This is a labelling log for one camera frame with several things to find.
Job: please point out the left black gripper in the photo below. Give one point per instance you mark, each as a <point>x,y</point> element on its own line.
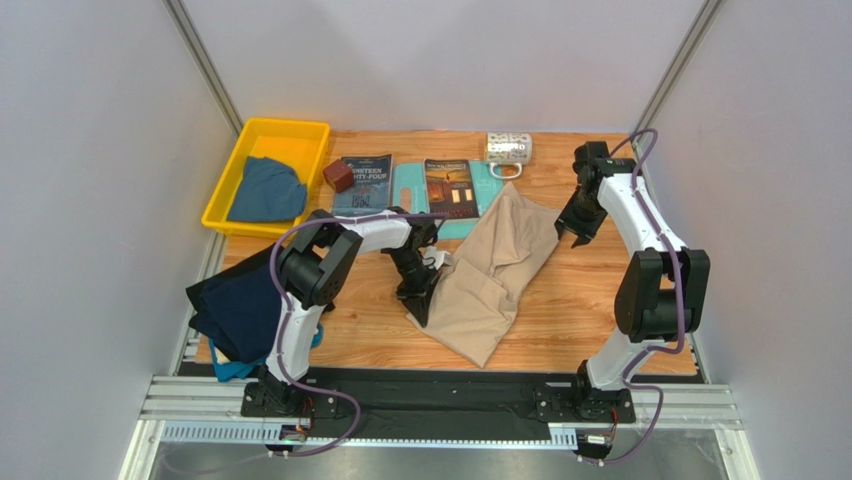
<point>418,298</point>

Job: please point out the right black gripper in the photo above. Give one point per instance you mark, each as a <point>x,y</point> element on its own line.
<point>576,222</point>

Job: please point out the beige t shirt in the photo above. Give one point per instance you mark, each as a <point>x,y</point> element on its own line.
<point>477,299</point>

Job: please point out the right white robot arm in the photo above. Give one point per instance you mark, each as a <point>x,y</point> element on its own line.
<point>661,295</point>

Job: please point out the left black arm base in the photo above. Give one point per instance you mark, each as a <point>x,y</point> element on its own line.
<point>260,401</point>

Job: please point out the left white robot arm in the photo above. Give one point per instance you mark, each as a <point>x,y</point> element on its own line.
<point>338,241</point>

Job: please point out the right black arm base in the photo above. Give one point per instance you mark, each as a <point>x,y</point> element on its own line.
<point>583,404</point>

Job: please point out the white mug yellow inside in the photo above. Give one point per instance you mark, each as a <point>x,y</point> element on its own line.
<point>507,153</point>

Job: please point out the black table edge strip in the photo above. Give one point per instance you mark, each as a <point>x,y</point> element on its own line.
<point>426,404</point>

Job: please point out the teal cutting board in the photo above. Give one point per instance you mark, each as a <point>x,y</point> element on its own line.
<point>410,193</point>

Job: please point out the nineteen eighty-four book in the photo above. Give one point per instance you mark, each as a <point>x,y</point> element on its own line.
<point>371,191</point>

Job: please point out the dark orange cover book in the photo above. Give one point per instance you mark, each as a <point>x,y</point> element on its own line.
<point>450,188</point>

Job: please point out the brown wooden cube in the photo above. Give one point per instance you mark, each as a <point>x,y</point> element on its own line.
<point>339,176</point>

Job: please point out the navy folded shirt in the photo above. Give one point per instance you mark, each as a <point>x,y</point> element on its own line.
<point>245,342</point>

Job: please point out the blue shirt in bin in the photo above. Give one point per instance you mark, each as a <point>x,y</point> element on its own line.
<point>269,192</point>

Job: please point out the yellow plastic bin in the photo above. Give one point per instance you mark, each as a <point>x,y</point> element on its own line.
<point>299,144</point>

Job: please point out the teal folded shirt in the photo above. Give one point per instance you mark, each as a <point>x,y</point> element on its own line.
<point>235,369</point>

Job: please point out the aluminium rail frame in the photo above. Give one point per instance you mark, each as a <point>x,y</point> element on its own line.
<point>684,429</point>

